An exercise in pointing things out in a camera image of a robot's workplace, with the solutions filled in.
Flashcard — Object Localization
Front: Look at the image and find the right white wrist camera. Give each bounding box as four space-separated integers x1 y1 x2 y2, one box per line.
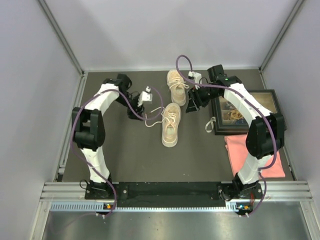
188 71 202 84

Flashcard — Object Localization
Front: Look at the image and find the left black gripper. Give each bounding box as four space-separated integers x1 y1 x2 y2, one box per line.
115 92 145 121

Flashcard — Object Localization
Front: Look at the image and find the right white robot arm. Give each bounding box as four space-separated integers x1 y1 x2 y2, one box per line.
186 65 285 201

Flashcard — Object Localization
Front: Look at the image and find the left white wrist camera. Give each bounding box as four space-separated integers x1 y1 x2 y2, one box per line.
137 86 153 107

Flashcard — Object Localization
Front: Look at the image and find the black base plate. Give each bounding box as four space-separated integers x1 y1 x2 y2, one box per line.
84 181 263 208

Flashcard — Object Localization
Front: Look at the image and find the dark framed display box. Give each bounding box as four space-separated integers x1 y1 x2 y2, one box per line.
211 89 281 136

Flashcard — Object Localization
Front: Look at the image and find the white shoelace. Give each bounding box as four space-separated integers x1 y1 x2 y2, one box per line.
144 107 178 128

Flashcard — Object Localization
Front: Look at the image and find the beige lace sneaker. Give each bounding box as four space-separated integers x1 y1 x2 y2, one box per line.
166 69 190 107
161 102 182 148

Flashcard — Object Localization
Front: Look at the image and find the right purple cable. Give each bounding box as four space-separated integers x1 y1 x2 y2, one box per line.
175 54 282 218

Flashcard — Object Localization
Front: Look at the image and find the pink folded cloth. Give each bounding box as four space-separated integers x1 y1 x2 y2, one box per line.
224 135 286 179

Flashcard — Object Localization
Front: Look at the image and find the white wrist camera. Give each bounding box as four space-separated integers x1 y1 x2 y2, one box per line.
188 71 202 84
137 86 153 107

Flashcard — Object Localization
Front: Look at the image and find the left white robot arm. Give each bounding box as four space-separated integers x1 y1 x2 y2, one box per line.
71 73 152 199

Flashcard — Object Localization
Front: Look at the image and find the grey slotted cable duct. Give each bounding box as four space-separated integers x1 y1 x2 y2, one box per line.
50 201 114 212

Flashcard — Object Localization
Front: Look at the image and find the white ribbon loop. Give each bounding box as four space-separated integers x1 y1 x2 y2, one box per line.
205 116 216 133

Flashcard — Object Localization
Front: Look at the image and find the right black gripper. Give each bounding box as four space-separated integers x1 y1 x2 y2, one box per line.
185 84 220 114

